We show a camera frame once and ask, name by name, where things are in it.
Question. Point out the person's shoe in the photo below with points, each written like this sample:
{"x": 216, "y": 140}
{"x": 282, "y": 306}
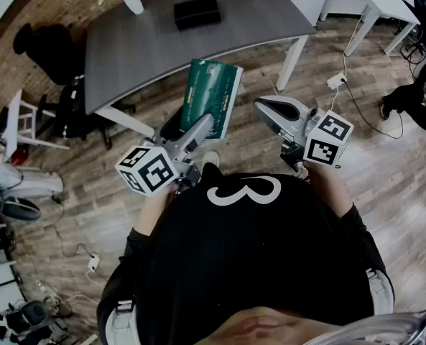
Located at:
{"x": 301, "y": 173}
{"x": 211, "y": 158}

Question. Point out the person's right forearm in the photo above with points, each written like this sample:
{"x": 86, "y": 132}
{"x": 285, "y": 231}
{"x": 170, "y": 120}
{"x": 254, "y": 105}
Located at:
{"x": 333, "y": 189}

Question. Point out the black office chair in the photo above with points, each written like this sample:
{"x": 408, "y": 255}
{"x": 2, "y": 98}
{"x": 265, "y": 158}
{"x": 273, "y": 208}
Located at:
{"x": 51, "y": 56}

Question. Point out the white power strip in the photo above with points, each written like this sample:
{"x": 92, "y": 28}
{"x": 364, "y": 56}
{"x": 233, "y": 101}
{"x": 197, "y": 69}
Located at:
{"x": 337, "y": 80}

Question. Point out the white vase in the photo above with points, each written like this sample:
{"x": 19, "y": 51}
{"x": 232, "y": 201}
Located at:
{"x": 133, "y": 0}

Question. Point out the black box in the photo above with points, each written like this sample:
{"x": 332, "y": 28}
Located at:
{"x": 197, "y": 13}

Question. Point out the white side table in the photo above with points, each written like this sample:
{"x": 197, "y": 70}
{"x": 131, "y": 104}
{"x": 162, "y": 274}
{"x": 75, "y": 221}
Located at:
{"x": 22, "y": 120}

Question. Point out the person's black shirt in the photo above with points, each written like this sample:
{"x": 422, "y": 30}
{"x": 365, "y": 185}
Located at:
{"x": 252, "y": 246}

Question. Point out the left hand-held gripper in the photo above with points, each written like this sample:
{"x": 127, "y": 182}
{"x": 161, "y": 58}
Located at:
{"x": 151, "y": 171}

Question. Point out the person's left forearm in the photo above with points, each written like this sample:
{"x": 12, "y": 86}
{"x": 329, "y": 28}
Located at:
{"x": 151, "y": 210}

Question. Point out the white power adapter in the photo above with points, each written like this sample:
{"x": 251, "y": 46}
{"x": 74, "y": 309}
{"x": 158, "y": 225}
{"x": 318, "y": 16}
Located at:
{"x": 93, "y": 262}

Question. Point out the person's right shoe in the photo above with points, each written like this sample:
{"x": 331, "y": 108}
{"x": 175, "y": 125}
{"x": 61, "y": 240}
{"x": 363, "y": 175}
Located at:
{"x": 301, "y": 173}

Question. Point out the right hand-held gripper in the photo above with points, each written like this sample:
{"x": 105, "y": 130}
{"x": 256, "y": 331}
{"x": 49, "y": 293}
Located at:
{"x": 324, "y": 138}

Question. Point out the grey table with white legs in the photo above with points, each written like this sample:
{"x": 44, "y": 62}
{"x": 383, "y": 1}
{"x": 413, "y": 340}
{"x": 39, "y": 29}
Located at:
{"x": 155, "y": 56}

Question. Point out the grey bag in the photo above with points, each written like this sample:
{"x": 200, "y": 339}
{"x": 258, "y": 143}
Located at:
{"x": 26, "y": 183}

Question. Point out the person's left shoe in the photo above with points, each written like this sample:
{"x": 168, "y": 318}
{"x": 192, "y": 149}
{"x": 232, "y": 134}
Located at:
{"x": 211, "y": 158}

